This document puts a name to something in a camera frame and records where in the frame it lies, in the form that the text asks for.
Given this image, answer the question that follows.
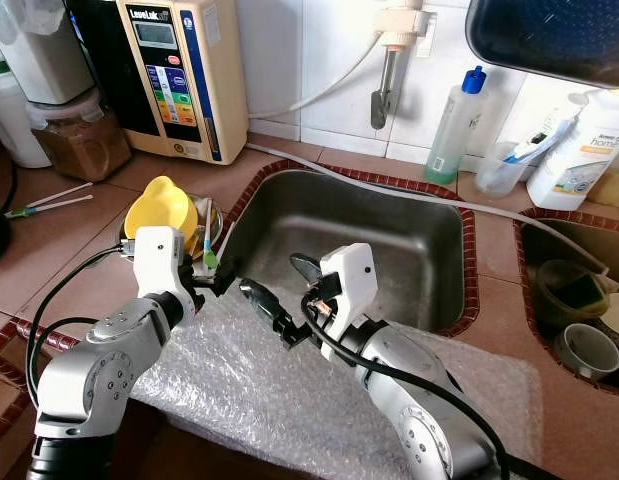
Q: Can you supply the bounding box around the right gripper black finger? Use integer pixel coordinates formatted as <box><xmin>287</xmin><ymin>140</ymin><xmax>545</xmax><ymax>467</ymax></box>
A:
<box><xmin>289</xmin><ymin>253</ymin><xmax>328</xmax><ymax>287</ymax></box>
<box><xmin>239</xmin><ymin>278</ymin><xmax>298</xmax><ymax>337</ymax></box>

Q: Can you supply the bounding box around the yellow plastic cup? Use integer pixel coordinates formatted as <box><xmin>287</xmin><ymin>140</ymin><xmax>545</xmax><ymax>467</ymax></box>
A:
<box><xmin>124</xmin><ymin>176</ymin><xmax>198</xmax><ymax>241</ymax></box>

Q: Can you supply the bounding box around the round steel bowl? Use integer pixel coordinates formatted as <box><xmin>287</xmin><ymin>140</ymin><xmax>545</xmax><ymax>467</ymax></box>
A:
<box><xmin>117</xmin><ymin>195</ymin><xmax>225</xmax><ymax>266</ymax></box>

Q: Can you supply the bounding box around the stainless steel sink basin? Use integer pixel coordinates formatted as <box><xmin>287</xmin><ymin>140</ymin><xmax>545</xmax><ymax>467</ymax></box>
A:
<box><xmin>217</xmin><ymin>160</ymin><xmax>480</xmax><ymax>338</ymax></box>
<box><xmin>514</xmin><ymin>207</ymin><xmax>619</xmax><ymax>386</ymax></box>

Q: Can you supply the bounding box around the clear bubble wrap sheet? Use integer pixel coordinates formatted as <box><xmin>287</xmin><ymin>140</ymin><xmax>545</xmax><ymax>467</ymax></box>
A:
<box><xmin>129</xmin><ymin>290</ymin><xmax>545</xmax><ymax>480</ymax></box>

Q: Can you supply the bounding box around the thin white stick green tip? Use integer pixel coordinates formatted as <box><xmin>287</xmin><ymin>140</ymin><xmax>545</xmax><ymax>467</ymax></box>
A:
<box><xmin>4</xmin><ymin>196</ymin><xmax>96</xmax><ymax>219</ymax></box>

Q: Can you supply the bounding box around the clear jar brown powder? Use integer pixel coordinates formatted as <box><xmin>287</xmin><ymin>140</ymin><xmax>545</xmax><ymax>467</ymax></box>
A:
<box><xmin>29</xmin><ymin>90</ymin><xmax>132</xmax><ymax>183</ymax></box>

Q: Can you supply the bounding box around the beige water ionizer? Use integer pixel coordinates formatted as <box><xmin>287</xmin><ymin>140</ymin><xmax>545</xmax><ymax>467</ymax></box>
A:
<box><xmin>69</xmin><ymin>0</ymin><xmax>250</xmax><ymax>166</ymax></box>

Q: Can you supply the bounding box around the green soap bottle blue cap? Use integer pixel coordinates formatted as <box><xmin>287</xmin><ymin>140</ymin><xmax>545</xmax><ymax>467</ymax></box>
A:
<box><xmin>424</xmin><ymin>65</ymin><xmax>488</xmax><ymax>186</ymax></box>

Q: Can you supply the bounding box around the clear plastic cup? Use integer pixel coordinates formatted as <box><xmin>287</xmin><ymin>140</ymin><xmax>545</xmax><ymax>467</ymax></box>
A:
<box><xmin>476</xmin><ymin>140</ymin><xmax>540</xmax><ymax>198</ymax></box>

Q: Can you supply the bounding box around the dark green bowl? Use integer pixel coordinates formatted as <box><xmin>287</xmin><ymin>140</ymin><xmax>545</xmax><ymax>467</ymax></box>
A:
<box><xmin>534</xmin><ymin>260</ymin><xmax>612</xmax><ymax>329</ymax></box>

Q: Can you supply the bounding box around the white jug green lid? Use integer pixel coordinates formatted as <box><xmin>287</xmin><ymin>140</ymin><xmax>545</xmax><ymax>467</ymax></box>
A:
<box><xmin>0</xmin><ymin>60</ymin><xmax>55</xmax><ymax>169</ymax></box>

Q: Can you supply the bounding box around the white cup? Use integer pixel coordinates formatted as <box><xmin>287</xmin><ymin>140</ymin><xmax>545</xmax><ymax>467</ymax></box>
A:
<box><xmin>554</xmin><ymin>322</ymin><xmax>619</xmax><ymax>381</ymax></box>

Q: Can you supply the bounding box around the white plastic container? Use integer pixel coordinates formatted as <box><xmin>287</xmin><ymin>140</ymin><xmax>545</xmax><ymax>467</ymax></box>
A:
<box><xmin>4</xmin><ymin>0</ymin><xmax>98</xmax><ymax>106</ymax></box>

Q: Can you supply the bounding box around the blue white toothbrush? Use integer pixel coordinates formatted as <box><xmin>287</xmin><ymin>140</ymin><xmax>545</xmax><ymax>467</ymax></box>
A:
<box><xmin>509</xmin><ymin>105</ymin><xmax>590</xmax><ymax>166</ymax></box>

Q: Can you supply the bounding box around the white detergent bottle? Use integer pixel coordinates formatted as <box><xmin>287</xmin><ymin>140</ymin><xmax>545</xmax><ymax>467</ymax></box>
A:
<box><xmin>526</xmin><ymin>88</ymin><xmax>619</xmax><ymax>211</ymax></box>

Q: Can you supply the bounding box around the black frying pan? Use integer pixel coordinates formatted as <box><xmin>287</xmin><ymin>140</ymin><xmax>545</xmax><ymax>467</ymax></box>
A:
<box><xmin>466</xmin><ymin>0</ymin><xmax>619</xmax><ymax>89</ymax></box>

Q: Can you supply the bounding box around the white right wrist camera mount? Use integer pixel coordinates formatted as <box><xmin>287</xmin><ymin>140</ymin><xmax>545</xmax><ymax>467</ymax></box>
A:
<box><xmin>319</xmin><ymin>243</ymin><xmax>378</xmax><ymax>361</ymax></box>

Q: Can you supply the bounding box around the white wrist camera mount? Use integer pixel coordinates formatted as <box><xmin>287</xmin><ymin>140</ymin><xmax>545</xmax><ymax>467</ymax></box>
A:
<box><xmin>134</xmin><ymin>227</ymin><xmax>198</xmax><ymax>301</ymax></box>
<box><xmin>319</xmin><ymin>243</ymin><xmax>378</xmax><ymax>361</ymax></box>

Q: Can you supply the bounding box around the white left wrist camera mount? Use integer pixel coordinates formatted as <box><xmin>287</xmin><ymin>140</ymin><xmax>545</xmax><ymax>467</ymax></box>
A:
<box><xmin>134</xmin><ymin>227</ymin><xmax>198</xmax><ymax>301</ymax></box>

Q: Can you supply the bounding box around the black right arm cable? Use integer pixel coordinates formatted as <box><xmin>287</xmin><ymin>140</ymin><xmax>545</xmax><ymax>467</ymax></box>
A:
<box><xmin>299</xmin><ymin>290</ymin><xmax>515</xmax><ymax>480</ymax></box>

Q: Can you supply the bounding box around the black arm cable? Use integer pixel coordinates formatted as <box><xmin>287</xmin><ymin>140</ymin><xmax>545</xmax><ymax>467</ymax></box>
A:
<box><xmin>299</xmin><ymin>290</ymin><xmax>515</xmax><ymax>480</ymax></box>
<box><xmin>27</xmin><ymin>245</ymin><xmax>140</xmax><ymax>416</ymax></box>

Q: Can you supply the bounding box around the short white hose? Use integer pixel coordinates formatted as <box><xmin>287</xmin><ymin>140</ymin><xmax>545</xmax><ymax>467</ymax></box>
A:
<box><xmin>247</xmin><ymin>35</ymin><xmax>395</xmax><ymax>121</ymax></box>

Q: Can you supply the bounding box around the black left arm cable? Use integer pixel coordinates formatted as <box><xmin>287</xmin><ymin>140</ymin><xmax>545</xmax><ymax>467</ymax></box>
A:
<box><xmin>27</xmin><ymin>245</ymin><xmax>140</xmax><ymax>416</ymax></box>

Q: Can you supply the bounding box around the grey wall tap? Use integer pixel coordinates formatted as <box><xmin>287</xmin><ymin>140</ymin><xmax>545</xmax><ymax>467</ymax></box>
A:
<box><xmin>371</xmin><ymin>0</ymin><xmax>440</xmax><ymax>131</ymax></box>

